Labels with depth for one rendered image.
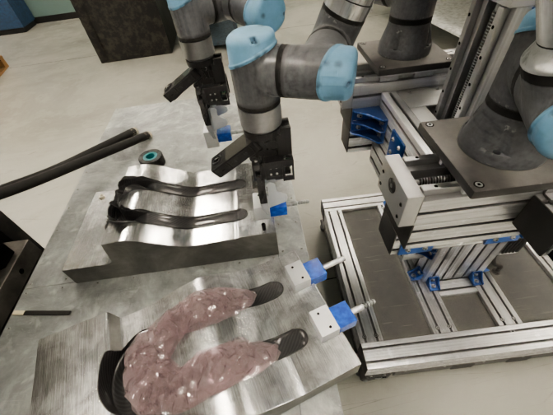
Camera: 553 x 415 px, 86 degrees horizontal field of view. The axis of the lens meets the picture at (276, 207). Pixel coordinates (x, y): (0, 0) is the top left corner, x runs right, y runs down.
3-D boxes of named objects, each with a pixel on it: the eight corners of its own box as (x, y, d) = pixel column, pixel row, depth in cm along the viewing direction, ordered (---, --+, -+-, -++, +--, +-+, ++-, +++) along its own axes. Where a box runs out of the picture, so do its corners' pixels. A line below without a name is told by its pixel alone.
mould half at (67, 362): (295, 263, 71) (293, 235, 63) (357, 371, 54) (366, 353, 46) (74, 357, 60) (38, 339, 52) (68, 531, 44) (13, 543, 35)
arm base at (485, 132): (513, 119, 63) (541, 72, 55) (568, 165, 52) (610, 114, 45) (443, 128, 62) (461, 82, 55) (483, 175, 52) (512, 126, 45)
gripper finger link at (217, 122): (230, 140, 83) (224, 106, 78) (210, 142, 83) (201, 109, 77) (231, 136, 85) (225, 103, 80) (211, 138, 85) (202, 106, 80)
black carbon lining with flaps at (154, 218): (246, 183, 81) (240, 155, 74) (249, 228, 70) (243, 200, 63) (120, 200, 81) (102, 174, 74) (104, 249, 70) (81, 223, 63)
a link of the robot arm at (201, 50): (176, 44, 66) (180, 33, 71) (183, 66, 69) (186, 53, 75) (210, 40, 66) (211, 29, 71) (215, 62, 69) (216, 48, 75)
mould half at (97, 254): (268, 183, 91) (263, 146, 81) (279, 254, 73) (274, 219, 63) (105, 206, 90) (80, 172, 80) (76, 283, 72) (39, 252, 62)
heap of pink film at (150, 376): (251, 282, 62) (245, 262, 56) (287, 366, 51) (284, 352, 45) (125, 336, 56) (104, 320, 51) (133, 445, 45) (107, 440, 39)
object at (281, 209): (307, 201, 74) (307, 185, 70) (310, 216, 71) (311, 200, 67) (255, 208, 74) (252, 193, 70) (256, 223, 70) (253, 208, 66)
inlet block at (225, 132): (250, 132, 91) (248, 117, 87) (251, 142, 88) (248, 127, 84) (208, 138, 91) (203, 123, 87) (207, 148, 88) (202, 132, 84)
